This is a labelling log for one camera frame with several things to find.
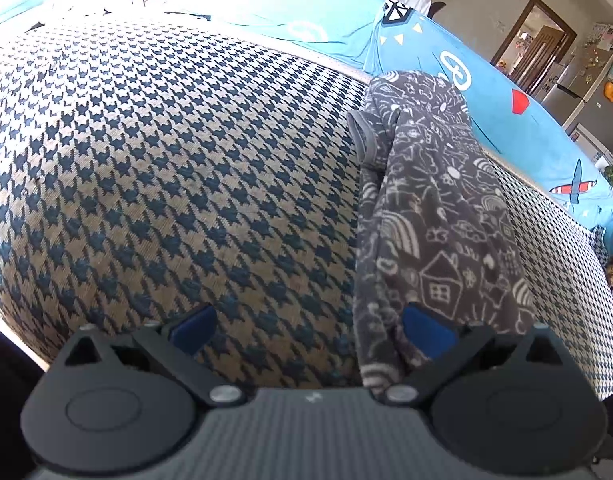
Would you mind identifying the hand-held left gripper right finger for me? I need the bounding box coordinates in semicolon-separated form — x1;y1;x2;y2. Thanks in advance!
384;302;562;406

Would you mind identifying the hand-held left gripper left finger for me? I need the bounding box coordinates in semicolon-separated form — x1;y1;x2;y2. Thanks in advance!
61;304;247;407

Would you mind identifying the grey patterned fleece garment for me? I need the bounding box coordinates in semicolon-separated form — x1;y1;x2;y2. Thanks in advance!
347;70;538;402

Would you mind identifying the houndstooth sofa seat cover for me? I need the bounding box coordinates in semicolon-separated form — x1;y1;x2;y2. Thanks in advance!
0;15;613;407

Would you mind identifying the blue printed sofa cover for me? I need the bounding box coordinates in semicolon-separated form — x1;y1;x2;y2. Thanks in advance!
0;0;613;272

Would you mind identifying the white chest freezer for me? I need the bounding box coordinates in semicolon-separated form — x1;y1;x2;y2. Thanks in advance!
569;122;613;166

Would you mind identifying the silver refrigerator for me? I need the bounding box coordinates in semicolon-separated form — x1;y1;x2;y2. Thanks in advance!
531;22;613;134

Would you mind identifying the brown wooden doorway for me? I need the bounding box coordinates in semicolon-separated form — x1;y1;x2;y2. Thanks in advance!
491;0;578;94

